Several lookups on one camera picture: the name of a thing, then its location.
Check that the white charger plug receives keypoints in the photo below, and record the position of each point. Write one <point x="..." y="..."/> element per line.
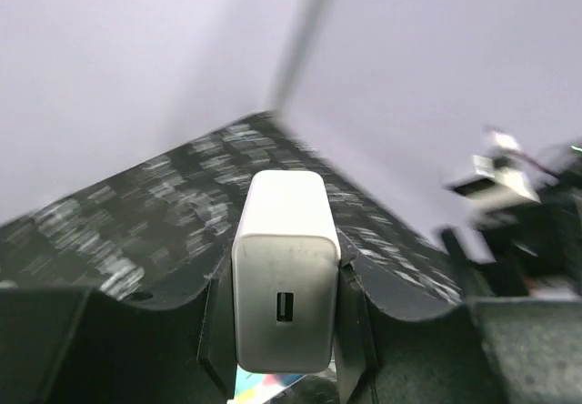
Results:
<point x="285" y="266"/>

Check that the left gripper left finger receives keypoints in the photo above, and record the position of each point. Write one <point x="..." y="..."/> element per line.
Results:
<point x="171" y="343"/>

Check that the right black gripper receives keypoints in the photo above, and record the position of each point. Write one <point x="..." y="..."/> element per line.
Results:
<point x="535" y="246"/>

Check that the white multicolour power strip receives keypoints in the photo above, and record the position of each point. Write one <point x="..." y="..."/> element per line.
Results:
<point x="262" y="388"/>

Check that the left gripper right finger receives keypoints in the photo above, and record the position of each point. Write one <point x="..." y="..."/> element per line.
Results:
<point x="489" y="350"/>

